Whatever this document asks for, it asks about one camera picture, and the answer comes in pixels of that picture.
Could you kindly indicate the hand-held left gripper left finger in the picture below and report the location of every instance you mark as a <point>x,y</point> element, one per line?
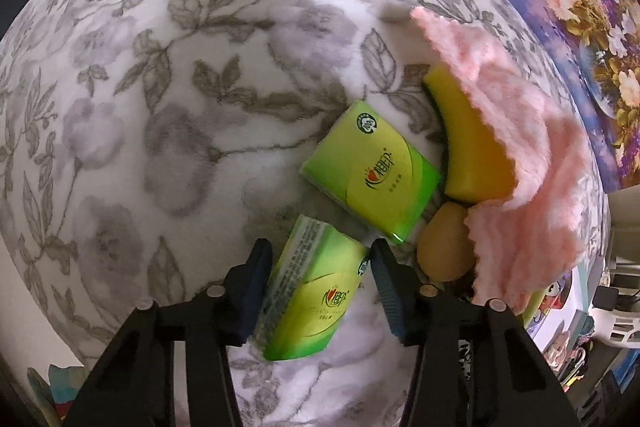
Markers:
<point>252,292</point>

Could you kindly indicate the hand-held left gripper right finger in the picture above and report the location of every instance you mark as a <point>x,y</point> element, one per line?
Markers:
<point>390,292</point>

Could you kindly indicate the green tissue pack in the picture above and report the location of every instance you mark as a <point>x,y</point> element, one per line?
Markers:
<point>315,297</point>
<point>370,177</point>

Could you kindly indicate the yellow sponge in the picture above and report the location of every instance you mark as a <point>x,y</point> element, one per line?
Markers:
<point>465,147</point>

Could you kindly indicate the pink fluffy cloth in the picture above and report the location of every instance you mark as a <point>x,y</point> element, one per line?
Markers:
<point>530,187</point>

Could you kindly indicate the tan potato shaped toy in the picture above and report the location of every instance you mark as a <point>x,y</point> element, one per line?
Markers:
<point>442,247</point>

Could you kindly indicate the cartoon printed box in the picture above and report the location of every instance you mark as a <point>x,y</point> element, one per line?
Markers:
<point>552,302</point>

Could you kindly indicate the grey floral blanket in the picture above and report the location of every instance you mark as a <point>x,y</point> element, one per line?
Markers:
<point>150,107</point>

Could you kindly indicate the black power adapter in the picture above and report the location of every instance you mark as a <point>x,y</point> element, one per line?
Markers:
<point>607,298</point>

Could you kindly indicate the colourful printed bag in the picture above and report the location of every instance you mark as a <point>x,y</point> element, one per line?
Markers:
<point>55,387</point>

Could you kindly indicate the white plastic basket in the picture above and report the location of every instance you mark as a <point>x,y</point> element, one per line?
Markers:
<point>615,329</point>

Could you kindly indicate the floral painting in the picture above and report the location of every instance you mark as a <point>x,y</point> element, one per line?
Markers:
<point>575,32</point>

